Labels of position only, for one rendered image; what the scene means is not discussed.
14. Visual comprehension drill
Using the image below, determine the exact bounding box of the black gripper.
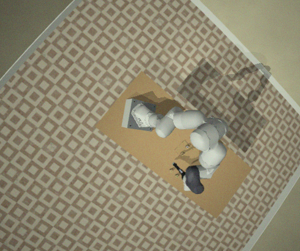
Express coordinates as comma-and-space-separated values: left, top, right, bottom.
172, 162, 185, 178

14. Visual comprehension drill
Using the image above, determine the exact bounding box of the tan flat mat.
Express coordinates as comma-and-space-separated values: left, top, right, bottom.
175, 140, 193, 159

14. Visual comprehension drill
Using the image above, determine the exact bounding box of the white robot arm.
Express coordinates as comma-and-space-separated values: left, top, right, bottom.
131, 103, 228, 194

